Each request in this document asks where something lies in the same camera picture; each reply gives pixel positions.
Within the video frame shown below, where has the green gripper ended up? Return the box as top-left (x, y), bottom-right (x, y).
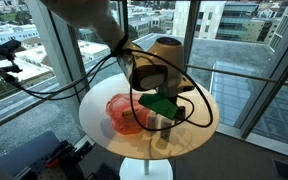
top-left (137, 93), bottom-right (187, 123)

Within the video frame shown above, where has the white bottle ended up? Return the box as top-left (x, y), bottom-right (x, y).
top-left (159, 117), bottom-right (174, 140)

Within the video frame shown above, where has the yellow black can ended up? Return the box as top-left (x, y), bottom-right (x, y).
top-left (121, 108), bottom-right (140, 118)

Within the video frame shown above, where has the red transparent bowl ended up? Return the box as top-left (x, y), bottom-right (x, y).
top-left (105, 93), bottom-right (152, 136)

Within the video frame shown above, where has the grey metal handrail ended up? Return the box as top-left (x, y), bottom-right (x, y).
top-left (0, 78), bottom-right (83, 134)
top-left (183, 63), bottom-right (288, 88)

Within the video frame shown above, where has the black equipment base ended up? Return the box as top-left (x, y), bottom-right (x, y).
top-left (27, 139), bottom-right (120, 180)

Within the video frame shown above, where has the blue seat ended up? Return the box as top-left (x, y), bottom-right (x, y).
top-left (0, 130), bottom-right (62, 178)

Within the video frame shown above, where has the black cable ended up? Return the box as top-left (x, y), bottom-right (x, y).
top-left (128, 49), bottom-right (215, 132)
top-left (0, 49), bottom-right (122, 102)

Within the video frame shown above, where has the white table pedestal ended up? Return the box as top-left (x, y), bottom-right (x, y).
top-left (118, 157), bottom-right (174, 180)

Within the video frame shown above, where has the black camera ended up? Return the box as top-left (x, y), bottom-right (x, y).
top-left (0, 39), bottom-right (23, 58)

